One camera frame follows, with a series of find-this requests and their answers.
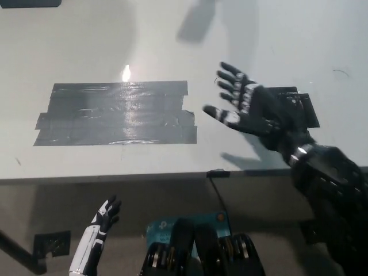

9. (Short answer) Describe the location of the dark flat box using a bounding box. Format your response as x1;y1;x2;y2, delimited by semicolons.
0;0;63;9

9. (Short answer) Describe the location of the small black table edge clip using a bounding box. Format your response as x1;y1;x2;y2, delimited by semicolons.
206;169;231;178

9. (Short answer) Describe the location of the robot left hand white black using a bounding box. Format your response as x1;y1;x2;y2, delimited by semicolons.
86;194;122;251

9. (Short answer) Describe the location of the thin black cable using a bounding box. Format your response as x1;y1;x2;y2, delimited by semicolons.
209;175;231;231

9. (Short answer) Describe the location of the dark metal table leg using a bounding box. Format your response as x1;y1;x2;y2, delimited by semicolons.
0;229;48;274

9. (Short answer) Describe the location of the teal box with white print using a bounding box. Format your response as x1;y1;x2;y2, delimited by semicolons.
145;211;232;258

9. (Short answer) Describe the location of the large grey duct tape patch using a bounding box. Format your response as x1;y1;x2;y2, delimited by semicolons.
33;80;198;147

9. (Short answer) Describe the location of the black ribbed robot body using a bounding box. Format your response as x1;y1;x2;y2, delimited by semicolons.
140;217;266;276

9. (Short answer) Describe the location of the black tape square marker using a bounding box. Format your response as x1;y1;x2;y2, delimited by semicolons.
266;86;320;129

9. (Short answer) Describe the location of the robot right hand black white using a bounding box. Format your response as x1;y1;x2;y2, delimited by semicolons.
202;61;313;162

